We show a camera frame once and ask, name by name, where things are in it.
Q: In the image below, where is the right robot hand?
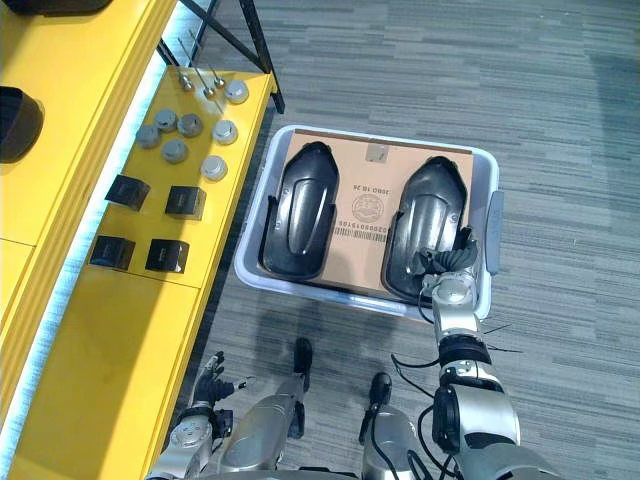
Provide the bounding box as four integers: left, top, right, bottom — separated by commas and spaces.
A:
412, 237, 480, 276

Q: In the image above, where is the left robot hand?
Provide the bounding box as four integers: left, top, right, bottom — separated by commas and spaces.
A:
192, 351, 251, 407

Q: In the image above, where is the black plastic housing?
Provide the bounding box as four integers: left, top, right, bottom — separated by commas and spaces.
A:
259, 141, 341, 281
0, 0, 114, 16
381, 155, 475, 297
0, 85, 45, 164

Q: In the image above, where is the yellow shelf unit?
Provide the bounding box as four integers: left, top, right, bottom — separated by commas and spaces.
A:
0, 0, 279, 480

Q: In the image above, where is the brown cardboard sheet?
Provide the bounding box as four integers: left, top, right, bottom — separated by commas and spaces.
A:
257, 128, 476, 304

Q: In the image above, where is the small black box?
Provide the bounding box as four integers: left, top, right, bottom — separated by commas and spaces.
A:
104, 174, 152, 211
165, 185, 207, 221
145, 238, 191, 275
88, 234, 137, 272

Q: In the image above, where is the white plastic bin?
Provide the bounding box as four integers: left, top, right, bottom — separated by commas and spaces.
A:
233, 124, 501, 322

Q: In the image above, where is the right silver robot leg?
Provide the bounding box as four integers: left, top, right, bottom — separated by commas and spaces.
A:
358, 371, 432, 480

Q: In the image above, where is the silver round cap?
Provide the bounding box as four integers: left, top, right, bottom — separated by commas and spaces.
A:
161, 138, 190, 164
211, 119, 238, 146
135, 124, 162, 149
177, 113, 203, 137
200, 155, 229, 181
154, 109, 180, 133
223, 79, 250, 105

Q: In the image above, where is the white light strip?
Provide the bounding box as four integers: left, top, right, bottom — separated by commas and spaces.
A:
0, 0, 201, 431

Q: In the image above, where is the black metal frame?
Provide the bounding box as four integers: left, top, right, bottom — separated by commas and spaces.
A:
155, 0, 285, 113

